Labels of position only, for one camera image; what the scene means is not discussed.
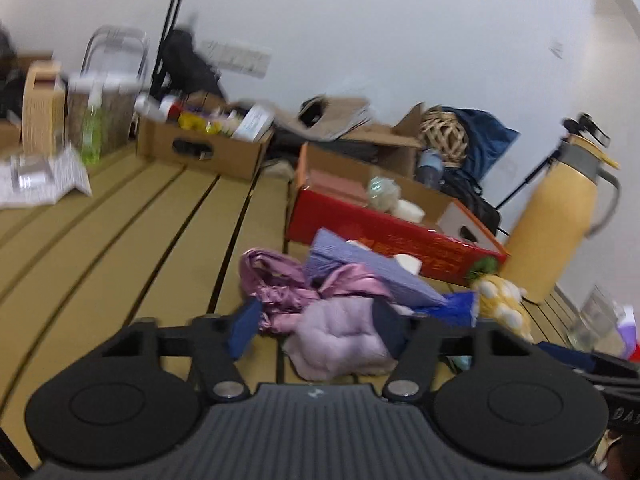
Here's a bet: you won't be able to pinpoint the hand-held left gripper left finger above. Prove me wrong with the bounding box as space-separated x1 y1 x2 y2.
102 300 263 402

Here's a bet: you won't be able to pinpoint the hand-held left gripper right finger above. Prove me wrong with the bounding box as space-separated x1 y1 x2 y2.
372 300 538 405

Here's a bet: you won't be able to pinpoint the lavender fluffy cloth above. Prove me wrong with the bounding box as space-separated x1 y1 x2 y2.
282 297 401 381

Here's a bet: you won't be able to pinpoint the pink satin cloth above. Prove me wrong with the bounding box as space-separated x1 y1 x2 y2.
239 247 396 333

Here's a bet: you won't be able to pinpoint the purple towel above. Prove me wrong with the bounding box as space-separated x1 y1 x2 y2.
305 227 448 308

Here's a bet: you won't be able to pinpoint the blue tissue pack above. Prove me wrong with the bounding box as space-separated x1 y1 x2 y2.
415 290 481 331

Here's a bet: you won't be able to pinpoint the red cardboard box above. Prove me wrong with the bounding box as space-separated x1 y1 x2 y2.
286 142 511 288

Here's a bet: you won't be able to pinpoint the yellow white plush toy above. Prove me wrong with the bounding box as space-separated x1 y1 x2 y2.
467 257 536 343

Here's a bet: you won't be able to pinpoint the white triangular box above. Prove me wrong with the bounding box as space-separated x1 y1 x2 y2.
395 199 427 223

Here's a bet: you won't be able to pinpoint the purple pink packet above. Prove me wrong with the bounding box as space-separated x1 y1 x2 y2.
617 305 640 361

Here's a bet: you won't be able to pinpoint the clear glass cup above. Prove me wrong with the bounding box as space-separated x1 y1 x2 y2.
567 285 626 353

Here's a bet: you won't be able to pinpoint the pale green ball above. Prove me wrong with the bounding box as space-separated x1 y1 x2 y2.
367 176 403 211

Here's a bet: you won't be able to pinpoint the beige cloth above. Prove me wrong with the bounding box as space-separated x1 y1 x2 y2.
262 157 296 181

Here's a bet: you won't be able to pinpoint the blue water bottle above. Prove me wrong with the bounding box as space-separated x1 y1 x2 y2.
415 147 446 191

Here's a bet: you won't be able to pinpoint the open brown cardboard box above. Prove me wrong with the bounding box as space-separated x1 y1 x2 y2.
272 95 426 181

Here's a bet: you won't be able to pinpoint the yellow thermos bottle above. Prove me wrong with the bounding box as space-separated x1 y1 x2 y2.
505 112 623 306

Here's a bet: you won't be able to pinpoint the wicker ball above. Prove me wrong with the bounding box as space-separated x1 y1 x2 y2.
419 107 471 166

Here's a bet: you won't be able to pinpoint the black tripod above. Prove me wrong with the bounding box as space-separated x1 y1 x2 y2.
492 147 561 238

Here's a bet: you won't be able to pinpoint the white flat box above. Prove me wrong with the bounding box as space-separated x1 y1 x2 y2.
232 105 276 141

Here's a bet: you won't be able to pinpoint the blue fabric bag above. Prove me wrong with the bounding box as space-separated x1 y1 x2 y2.
440 106 521 191

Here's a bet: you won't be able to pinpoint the printed paper sheets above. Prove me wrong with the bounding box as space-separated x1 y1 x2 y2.
0 147 93 211

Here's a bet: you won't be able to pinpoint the green spray bottle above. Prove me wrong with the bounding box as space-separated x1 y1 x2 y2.
80 87 106 166

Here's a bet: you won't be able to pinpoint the black bag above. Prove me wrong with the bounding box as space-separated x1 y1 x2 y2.
160 27 226 106

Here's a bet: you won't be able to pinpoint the kraft paper box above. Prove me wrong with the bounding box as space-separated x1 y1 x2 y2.
21 60 68 158

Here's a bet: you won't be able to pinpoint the clear plastic stool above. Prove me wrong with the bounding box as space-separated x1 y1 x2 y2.
80 25 151 91

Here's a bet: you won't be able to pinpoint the black backpack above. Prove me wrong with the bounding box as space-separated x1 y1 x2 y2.
0 25 31 118

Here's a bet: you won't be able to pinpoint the white wall power strip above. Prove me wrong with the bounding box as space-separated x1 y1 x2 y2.
200 40 273 78

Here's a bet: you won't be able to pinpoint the black trolley handle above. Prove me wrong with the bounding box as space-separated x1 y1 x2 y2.
150 0 206 101

